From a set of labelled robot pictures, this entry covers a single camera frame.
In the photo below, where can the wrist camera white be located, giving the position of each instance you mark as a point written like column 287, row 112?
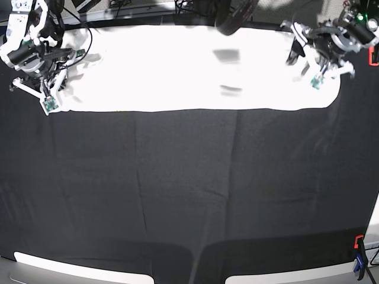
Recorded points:
column 49, row 105
column 317, row 81

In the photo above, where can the white printed t-shirt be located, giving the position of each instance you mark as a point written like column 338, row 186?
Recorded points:
column 153, row 68

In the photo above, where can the red blue clamp near right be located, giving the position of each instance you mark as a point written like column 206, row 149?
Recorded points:
column 360, row 257

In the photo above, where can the black table cloth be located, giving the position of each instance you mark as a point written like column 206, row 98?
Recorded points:
column 191, row 196

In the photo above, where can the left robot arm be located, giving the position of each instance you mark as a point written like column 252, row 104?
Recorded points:
column 359, row 19

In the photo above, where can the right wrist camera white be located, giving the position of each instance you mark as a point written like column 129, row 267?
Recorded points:
column 49, row 105

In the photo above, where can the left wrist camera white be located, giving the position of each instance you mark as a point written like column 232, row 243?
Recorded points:
column 317, row 81

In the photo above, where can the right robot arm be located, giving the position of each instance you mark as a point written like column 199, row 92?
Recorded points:
column 32, row 44

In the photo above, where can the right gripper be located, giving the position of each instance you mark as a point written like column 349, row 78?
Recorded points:
column 45, row 71

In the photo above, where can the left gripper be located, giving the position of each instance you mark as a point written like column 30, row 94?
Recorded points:
column 315, row 45

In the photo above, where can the red black clamp far right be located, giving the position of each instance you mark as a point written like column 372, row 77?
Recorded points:
column 373, row 56

